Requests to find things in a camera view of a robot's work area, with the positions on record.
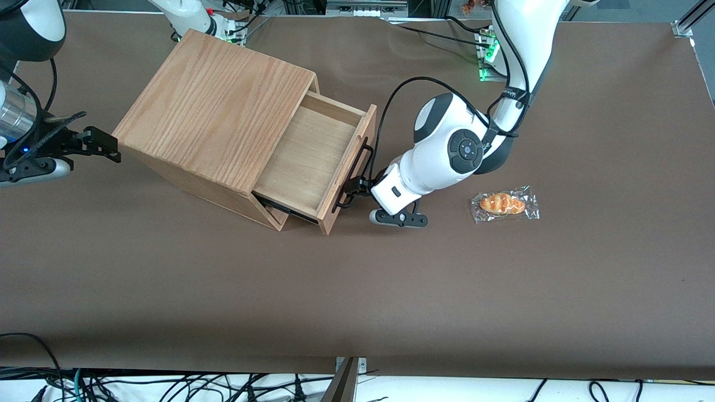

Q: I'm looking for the small metal edge bracket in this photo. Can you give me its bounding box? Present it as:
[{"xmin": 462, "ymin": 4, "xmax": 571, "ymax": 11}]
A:
[{"xmin": 335, "ymin": 356, "xmax": 368, "ymax": 374}]

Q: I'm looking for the dark mounting post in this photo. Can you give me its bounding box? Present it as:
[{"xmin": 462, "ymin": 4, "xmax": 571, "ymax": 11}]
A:
[{"xmin": 320, "ymin": 357, "xmax": 359, "ymax": 402}]

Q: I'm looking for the grey background device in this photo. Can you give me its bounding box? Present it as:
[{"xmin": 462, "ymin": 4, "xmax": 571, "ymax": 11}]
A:
[{"xmin": 326, "ymin": 0, "xmax": 409, "ymax": 17}]

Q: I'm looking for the short black table cable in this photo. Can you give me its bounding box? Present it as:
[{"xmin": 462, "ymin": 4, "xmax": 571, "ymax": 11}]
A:
[{"xmin": 445, "ymin": 15, "xmax": 484, "ymax": 34}]

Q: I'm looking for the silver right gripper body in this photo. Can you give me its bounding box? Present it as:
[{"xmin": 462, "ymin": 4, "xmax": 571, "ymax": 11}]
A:
[{"xmin": 0, "ymin": 81, "xmax": 39, "ymax": 150}]

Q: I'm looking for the bread roll in clear wrapper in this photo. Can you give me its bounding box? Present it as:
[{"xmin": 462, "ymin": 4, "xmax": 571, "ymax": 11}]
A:
[{"xmin": 470, "ymin": 185, "xmax": 541, "ymax": 225}]

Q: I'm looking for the long black table cable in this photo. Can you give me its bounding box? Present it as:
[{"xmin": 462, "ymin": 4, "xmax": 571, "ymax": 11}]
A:
[{"xmin": 385, "ymin": 22, "xmax": 495, "ymax": 49}]

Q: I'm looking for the wooden drawer with black handle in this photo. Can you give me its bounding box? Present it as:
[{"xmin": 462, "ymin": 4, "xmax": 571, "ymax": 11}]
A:
[{"xmin": 251, "ymin": 92, "xmax": 378, "ymax": 236}]

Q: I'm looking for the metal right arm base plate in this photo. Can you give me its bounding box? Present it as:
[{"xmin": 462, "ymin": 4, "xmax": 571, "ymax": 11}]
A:
[{"xmin": 222, "ymin": 14, "xmax": 248, "ymax": 46}]

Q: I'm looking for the light wooden drawer cabinet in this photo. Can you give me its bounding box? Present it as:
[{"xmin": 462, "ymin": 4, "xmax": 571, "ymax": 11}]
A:
[{"xmin": 112, "ymin": 29, "xmax": 320, "ymax": 232}]

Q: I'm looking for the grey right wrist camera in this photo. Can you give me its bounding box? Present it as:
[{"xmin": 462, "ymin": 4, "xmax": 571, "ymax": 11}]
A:
[{"xmin": 0, "ymin": 158, "xmax": 72, "ymax": 188}]

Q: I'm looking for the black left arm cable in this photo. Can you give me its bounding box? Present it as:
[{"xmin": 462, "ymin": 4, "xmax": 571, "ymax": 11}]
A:
[{"xmin": 370, "ymin": 22, "xmax": 531, "ymax": 185}]

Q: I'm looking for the looped black floor cable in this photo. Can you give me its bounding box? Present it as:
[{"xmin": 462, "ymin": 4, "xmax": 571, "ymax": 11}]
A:
[{"xmin": 0, "ymin": 333, "xmax": 65, "ymax": 402}]

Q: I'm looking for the aluminium profile with bracket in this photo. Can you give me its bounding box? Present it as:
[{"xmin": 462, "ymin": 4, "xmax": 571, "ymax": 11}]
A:
[{"xmin": 672, "ymin": 0, "xmax": 715, "ymax": 39}]

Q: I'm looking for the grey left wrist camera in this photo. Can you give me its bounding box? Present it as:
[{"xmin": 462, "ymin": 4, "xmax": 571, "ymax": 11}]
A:
[{"xmin": 369, "ymin": 208, "xmax": 428, "ymax": 228}]

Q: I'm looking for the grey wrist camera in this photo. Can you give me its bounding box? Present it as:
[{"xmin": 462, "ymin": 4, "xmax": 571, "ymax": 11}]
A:
[
  {"xmin": 369, "ymin": 208, "xmax": 428, "ymax": 228},
  {"xmin": 0, "ymin": 158, "xmax": 72, "ymax": 188}
]

